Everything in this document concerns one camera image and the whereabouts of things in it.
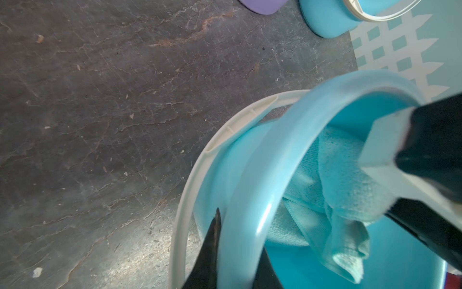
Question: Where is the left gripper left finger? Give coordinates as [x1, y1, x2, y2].
[182, 209, 221, 289]

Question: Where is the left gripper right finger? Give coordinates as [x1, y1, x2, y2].
[252, 248, 283, 289]

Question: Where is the light green cloth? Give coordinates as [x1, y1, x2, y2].
[267, 126, 397, 284]

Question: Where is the blue bucket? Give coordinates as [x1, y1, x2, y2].
[168, 70, 427, 289]
[299, 0, 420, 39]

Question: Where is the purple bucket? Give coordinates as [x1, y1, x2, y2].
[239, 0, 288, 15]

